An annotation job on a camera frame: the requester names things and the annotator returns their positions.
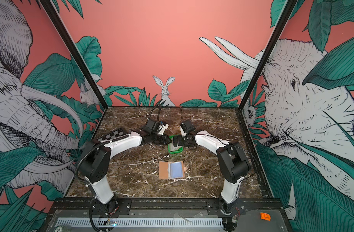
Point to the white slotted cable duct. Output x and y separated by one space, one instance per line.
127 222

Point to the tan leather card holder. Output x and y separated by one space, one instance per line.
172 170

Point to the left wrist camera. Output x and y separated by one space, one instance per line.
155 127

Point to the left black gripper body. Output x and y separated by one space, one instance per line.
159 139

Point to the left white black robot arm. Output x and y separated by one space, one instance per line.
92 167

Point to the green plastic card tray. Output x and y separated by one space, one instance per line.
179 151

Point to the black white checkerboard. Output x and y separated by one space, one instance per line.
117 134

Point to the left black frame post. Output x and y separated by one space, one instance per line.
71 46

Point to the orange connector block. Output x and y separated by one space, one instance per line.
265 216

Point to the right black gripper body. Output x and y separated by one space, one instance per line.
183 141

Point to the black frame post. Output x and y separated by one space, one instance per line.
285 15
71 46

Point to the black mounting rail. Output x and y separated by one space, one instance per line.
212 206

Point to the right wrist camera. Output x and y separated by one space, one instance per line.
186 127

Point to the right black frame post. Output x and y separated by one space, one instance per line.
285 15

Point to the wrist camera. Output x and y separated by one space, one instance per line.
155 127
186 127

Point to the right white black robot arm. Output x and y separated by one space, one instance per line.
233 164

